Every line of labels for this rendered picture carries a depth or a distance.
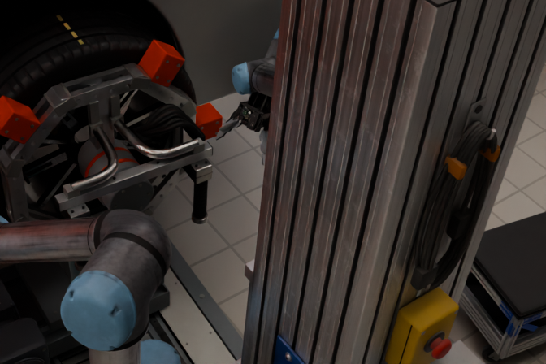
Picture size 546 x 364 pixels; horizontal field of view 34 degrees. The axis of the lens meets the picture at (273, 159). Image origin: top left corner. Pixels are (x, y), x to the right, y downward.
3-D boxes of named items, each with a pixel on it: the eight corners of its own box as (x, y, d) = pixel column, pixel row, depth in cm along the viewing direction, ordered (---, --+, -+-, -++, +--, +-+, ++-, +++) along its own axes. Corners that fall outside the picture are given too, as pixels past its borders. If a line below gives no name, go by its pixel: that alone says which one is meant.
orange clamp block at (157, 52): (155, 72, 238) (172, 45, 235) (169, 88, 234) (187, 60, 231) (135, 66, 233) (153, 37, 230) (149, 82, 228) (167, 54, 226)
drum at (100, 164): (121, 162, 251) (119, 124, 241) (157, 210, 238) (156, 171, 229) (75, 178, 244) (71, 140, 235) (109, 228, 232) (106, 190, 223)
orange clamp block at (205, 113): (182, 128, 258) (209, 119, 262) (195, 145, 253) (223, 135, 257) (182, 110, 253) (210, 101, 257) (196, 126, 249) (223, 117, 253)
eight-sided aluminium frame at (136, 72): (184, 188, 273) (186, 45, 237) (194, 202, 270) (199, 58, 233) (13, 253, 249) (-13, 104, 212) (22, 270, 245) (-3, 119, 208)
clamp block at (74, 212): (76, 201, 222) (75, 186, 218) (92, 224, 216) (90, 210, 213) (57, 208, 219) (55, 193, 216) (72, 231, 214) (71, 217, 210)
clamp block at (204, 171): (195, 158, 237) (196, 143, 233) (212, 179, 232) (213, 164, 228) (178, 164, 235) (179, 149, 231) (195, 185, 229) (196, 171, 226)
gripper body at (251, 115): (230, 121, 230) (249, 79, 227) (241, 119, 238) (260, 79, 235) (255, 135, 228) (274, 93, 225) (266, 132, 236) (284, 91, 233)
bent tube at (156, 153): (168, 108, 239) (169, 76, 232) (204, 150, 228) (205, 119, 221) (109, 127, 231) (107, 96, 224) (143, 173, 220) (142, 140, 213)
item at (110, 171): (101, 130, 230) (99, 98, 223) (135, 175, 219) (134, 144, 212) (36, 152, 222) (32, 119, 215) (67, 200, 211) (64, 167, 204)
